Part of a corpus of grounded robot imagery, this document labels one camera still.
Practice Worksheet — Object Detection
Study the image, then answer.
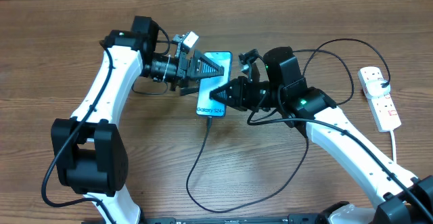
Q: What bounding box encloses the white power strip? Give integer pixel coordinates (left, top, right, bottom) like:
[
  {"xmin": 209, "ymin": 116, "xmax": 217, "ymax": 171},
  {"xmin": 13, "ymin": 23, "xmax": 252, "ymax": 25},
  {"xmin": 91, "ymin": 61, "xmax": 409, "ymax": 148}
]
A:
[{"xmin": 358, "ymin": 66, "xmax": 401, "ymax": 132}]

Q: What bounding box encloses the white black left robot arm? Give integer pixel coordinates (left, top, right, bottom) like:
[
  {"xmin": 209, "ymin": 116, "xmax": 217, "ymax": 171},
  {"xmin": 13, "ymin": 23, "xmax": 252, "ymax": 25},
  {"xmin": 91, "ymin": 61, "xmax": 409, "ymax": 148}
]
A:
[{"xmin": 41, "ymin": 16, "xmax": 229, "ymax": 223}]

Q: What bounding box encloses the white power strip cord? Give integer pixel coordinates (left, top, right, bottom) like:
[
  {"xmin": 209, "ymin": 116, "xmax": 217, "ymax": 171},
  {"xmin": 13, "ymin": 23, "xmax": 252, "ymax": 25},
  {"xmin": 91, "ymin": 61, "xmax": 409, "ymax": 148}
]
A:
[{"xmin": 388, "ymin": 130, "xmax": 398, "ymax": 164}]

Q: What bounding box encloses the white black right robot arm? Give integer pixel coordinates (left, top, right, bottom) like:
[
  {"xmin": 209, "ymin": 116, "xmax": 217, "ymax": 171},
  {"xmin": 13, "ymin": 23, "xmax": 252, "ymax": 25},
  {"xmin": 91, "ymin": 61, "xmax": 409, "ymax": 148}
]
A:
[{"xmin": 210, "ymin": 47, "xmax": 432, "ymax": 223}]

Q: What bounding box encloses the blue Galaxy smartphone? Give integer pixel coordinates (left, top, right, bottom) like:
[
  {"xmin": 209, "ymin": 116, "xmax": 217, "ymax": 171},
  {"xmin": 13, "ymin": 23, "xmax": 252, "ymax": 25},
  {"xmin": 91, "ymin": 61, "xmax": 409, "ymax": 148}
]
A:
[{"xmin": 196, "ymin": 51, "xmax": 233, "ymax": 117}]

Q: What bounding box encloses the black USB charger cable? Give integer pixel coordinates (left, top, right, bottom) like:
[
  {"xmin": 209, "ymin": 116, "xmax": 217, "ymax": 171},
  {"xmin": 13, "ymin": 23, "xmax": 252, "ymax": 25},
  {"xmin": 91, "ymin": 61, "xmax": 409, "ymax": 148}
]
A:
[{"xmin": 185, "ymin": 38, "xmax": 392, "ymax": 214}]

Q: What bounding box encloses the white charger plug adapter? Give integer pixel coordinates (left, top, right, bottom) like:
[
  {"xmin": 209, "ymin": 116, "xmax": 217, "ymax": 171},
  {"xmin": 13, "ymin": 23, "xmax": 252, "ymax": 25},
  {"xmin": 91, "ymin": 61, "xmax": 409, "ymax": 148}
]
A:
[{"xmin": 365, "ymin": 80, "xmax": 391, "ymax": 99}]

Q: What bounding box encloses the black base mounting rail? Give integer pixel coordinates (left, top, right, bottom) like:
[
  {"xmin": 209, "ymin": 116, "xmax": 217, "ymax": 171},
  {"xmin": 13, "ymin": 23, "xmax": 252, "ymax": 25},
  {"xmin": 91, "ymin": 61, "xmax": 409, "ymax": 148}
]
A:
[{"xmin": 81, "ymin": 212, "xmax": 325, "ymax": 224}]

